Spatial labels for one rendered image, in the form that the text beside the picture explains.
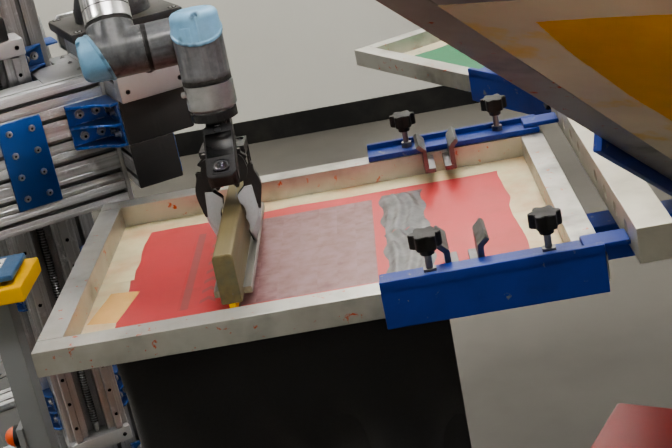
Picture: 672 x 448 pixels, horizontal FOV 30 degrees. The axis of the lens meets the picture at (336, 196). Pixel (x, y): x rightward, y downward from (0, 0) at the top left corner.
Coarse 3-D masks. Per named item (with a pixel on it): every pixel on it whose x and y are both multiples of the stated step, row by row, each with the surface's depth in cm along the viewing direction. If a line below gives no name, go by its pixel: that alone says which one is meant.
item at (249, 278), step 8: (264, 208) 210; (256, 240) 195; (256, 248) 191; (248, 256) 189; (256, 256) 189; (248, 264) 186; (256, 264) 188; (248, 272) 183; (248, 280) 180; (216, 288) 180; (248, 288) 179; (216, 296) 179
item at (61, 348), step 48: (480, 144) 217; (528, 144) 212; (192, 192) 222; (288, 192) 220; (96, 240) 208; (96, 288) 195; (48, 336) 174; (96, 336) 171; (144, 336) 169; (192, 336) 169; (240, 336) 169
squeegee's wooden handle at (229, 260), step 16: (224, 208) 192; (240, 208) 191; (224, 224) 185; (240, 224) 187; (224, 240) 179; (240, 240) 184; (224, 256) 174; (240, 256) 181; (224, 272) 174; (240, 272) 179; (224, 288) 175; (240, 288) 176; (224, 304) 176
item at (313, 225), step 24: (384, 192) 214; (432, 192) 210; (456, 192) 208; (480, 192) 206; (504, 192) 204; (264, 216) 214; (288, 216) 212; (312, 216) 210; (336, 216) 208; (360, 216) 206; (432, 216) 200; (456, 216) 198; (480, 216) 196; (168, 240) 212; (192, 240) 210; (264, 240) 204; (288, 240) 202; (312, 240) 200; (336, 240) 198; (144, 264) 204; (168, 264) 202
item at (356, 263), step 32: (512, 224) 190; (288, 256) 195; (320, 256) 193; (352, 256) 190; (384, 256) 188; (160, 288) 193; (256, 288) 186; (288, 288) 184; (320, 288) 182; (128, 320) 184
